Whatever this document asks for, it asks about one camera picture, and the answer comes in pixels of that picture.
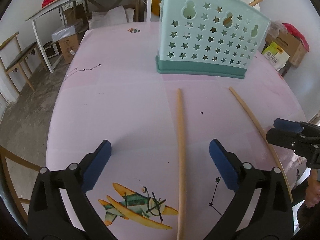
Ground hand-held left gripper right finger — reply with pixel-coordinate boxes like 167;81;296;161
202;138;294;240

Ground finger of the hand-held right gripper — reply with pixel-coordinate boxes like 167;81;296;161
265;128;313;152
273;118;304;134

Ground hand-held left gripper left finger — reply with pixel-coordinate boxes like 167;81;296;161
27;139;117;240

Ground mint green utensil holder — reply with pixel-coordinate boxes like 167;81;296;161
155;0;272;80

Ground person's right hand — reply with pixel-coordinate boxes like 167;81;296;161
305;168;320;208

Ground yellow and white rice bag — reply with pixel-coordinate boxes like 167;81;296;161
262;42;291;72

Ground large cardboard box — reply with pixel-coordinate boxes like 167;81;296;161
265;27;307;68

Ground black seat wooden chair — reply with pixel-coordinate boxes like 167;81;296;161
0;144;48;223

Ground clear plastic bag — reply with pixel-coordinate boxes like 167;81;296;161
271;19;286;35

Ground small toaster oven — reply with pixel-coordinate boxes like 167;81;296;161
43;42;62;59

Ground silver wrapped box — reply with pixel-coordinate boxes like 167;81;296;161
51;21;83;42

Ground white sack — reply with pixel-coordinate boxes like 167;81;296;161
88;5;137;30

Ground white desk with wooden top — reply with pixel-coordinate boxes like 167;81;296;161
25;0;163;73

